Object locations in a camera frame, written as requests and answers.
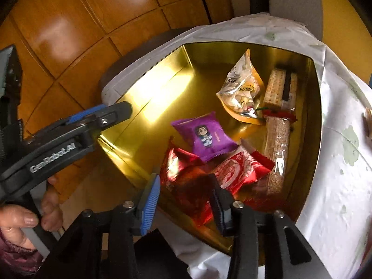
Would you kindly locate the red white patterned snack packet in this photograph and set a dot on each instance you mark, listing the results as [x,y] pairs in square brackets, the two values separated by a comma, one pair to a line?
[244,166]

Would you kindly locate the person's left hand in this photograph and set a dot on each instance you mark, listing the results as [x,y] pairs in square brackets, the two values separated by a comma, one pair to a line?
[14,218]

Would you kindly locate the clear puffed grain bar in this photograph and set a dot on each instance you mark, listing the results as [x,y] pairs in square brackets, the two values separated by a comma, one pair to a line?
[277,150]

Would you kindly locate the grey yellow blue sofa chair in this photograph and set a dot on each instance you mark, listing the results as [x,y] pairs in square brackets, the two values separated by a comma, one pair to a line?
[337,24]

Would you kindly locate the yellow pistachio nut bag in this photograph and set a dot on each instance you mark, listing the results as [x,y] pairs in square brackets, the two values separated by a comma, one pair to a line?
[241,94]

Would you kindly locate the purple snack packet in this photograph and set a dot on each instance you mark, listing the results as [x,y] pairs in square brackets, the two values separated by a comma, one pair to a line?
[205,135]

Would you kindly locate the small red gold candy packet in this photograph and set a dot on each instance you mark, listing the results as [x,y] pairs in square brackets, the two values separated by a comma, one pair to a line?
[186,180]

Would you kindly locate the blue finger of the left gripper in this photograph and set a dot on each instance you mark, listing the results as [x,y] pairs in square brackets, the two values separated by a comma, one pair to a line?
[80,115]

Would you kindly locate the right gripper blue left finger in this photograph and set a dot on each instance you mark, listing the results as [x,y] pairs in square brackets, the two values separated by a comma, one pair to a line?
[146,207]

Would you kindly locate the beige snack packet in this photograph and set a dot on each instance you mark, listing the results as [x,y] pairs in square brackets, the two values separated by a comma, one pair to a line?
[368,121]

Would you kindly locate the maroon gold gift box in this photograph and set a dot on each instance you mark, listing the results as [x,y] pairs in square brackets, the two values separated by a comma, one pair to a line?
[184,85]

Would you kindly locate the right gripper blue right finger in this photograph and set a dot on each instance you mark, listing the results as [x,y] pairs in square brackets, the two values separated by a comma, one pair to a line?
[220,202]

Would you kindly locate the white green patterned tablecloth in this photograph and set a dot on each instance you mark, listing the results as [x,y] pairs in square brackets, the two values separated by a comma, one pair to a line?
[336,219]

